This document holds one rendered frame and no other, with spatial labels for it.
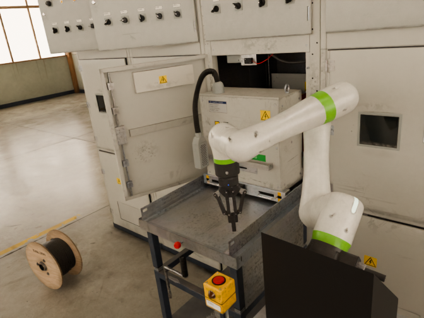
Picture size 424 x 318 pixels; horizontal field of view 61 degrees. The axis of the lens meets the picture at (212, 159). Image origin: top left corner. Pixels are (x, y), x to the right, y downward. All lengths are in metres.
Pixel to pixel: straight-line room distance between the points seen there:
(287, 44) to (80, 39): 1.59
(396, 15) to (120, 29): 1.47
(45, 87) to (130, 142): 11.38
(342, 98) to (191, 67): 1.03
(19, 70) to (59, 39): 10.09
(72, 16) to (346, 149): 2.06
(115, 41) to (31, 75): 10.91
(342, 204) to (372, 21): 0.78
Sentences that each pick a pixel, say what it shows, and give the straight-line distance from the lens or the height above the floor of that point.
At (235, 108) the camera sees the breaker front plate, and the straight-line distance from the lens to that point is 1.84.
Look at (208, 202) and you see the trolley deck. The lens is 1.95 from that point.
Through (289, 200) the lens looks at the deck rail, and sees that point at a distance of 1.85.
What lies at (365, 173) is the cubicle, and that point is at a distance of 1.82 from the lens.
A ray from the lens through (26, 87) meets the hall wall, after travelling 13.12.
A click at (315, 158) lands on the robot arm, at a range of 1.45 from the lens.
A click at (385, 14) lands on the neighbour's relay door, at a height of 1.70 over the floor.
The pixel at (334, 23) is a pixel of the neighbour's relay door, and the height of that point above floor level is 1.69.
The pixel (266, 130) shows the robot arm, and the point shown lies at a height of 1.39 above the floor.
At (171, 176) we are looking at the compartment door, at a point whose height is 0.89.
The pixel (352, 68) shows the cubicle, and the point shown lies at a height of 1.50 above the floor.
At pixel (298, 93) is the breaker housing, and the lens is 1.85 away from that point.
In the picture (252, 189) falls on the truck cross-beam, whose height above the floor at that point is 0.90.
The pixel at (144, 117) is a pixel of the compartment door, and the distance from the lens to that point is 2.07.
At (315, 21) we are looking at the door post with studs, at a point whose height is 1.70.
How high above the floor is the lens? 1.73
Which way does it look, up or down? 20 degrees down
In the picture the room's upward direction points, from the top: 6 degrees counter-clockwise
